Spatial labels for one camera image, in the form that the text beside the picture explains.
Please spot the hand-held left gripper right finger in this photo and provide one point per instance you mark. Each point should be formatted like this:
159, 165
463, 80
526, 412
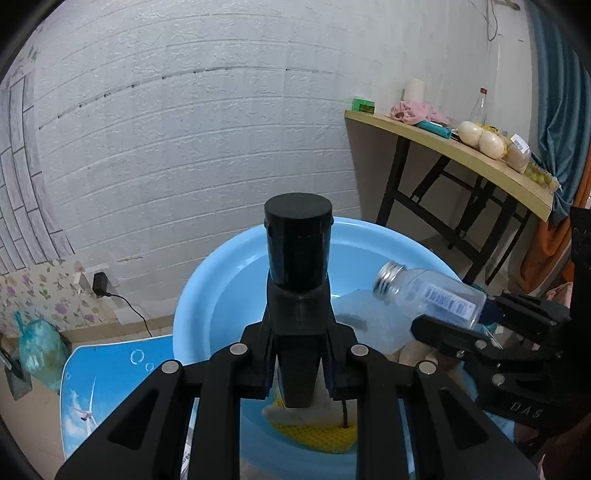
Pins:
374, 374

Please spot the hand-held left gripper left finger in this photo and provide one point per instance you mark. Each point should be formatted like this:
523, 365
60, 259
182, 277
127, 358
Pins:
221, 369

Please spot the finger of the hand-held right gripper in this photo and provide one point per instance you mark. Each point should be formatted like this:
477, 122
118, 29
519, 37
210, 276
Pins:
531, 314
443, 334

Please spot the clear plastic bottle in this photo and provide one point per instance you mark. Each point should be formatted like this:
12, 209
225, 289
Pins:
429, 290

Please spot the blue plastic basin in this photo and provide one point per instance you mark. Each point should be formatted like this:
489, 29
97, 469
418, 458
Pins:
221, 295

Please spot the black cylindrical tool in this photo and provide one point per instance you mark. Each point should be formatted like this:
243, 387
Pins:
298, 258

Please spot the pink bed sheet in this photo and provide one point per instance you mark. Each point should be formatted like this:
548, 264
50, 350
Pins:
558, 291

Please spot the orange cloth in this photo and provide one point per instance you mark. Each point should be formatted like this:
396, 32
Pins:
545, 249

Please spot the bag of yellow snacks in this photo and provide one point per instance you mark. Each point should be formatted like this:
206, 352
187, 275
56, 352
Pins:
540, 176

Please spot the labelled bag of beige powder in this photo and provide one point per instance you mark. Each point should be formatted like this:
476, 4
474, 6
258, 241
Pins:
517, 154

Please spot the wooden side table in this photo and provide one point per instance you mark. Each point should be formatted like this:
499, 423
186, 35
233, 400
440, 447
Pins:
461, 147

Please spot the teal plastic bag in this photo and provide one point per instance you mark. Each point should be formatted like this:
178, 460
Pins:
41, 350

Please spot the bag of pale buns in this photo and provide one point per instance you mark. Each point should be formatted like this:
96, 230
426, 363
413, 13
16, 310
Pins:
480, 138

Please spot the blue curtain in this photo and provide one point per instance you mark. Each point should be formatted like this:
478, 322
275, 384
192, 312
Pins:
563, 115

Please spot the grey dustpan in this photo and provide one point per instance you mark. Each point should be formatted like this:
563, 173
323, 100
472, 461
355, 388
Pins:
18, 381

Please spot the teal tube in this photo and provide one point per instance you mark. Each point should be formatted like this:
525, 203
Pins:
436, 128

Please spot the glass bottle with red cap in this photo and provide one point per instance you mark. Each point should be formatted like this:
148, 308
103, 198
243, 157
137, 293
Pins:
479, 108

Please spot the pink cloth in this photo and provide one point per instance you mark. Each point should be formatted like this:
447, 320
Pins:
415, 111

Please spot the small green box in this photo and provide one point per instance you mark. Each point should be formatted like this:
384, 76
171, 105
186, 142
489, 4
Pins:
363, 105

